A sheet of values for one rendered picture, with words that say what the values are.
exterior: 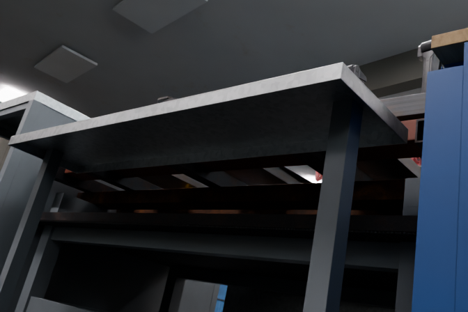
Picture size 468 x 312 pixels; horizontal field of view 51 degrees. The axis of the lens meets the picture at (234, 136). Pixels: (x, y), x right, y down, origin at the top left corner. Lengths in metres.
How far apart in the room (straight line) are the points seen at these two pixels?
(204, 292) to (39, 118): 1.24
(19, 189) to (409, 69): 4.86
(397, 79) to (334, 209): 5.31
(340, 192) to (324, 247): 0.09
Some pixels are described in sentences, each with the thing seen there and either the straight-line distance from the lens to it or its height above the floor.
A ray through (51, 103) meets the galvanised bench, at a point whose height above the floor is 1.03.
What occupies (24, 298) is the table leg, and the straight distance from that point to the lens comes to 1.98.
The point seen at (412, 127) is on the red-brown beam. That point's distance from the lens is 1.07.
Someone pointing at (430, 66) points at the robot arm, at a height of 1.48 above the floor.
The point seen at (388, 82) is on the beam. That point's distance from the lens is 6.15.
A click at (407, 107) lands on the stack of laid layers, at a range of 1.10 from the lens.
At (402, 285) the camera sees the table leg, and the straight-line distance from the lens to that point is 0.99.
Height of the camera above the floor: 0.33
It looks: 21 degrees up
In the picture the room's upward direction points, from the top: 13 degrees clockwise
